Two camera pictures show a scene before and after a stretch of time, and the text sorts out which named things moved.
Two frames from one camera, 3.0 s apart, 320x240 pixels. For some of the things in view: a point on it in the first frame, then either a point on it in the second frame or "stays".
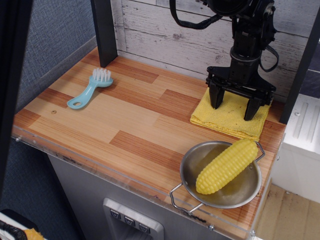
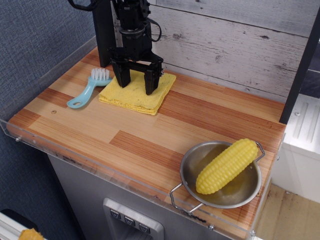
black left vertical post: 103,18 stays
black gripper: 243,79 to 136,55
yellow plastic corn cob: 229,163 stays
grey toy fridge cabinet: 104,207 stays
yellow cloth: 229,117 to 134,96
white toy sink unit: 297,167 stays
